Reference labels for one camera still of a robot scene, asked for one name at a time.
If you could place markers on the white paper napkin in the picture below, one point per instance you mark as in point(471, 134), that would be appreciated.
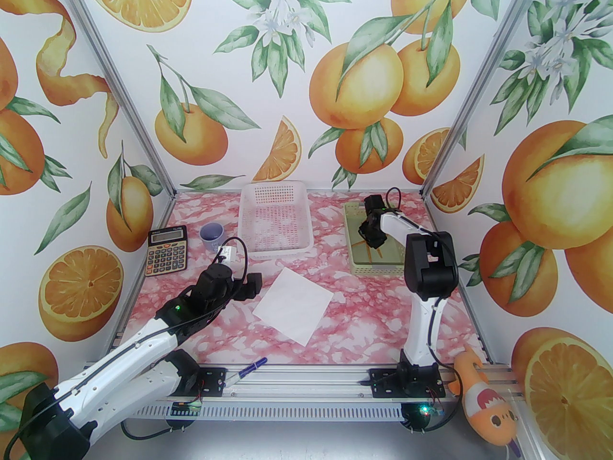
point(294, 304)

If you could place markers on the white perforated plastic basket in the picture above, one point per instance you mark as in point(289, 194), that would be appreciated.
point(275, 223)

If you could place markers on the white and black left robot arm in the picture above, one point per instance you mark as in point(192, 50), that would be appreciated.
point(119, 357)

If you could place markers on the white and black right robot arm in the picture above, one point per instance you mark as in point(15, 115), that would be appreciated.
point(424, 324)

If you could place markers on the green plastic basket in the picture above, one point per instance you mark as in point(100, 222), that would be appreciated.
point(357, 261)

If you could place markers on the purple mug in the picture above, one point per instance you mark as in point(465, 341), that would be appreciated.
point(210, 233)

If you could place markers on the black and gold calculator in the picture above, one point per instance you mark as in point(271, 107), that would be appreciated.
point(165, 257)

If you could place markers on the blue and white pen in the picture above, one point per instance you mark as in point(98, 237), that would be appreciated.
point(253, 366)

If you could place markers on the small circuit board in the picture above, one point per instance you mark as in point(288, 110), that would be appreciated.
point(431, 410)
point(187, 408)

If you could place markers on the orange fish plush toy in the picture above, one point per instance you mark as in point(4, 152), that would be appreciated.
point(488, 410)

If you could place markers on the aluminium front rail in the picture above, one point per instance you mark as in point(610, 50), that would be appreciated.
point(306, 386)

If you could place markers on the aluminium frame post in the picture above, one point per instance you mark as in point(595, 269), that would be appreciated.
point(121, 89)
point(483, 89)

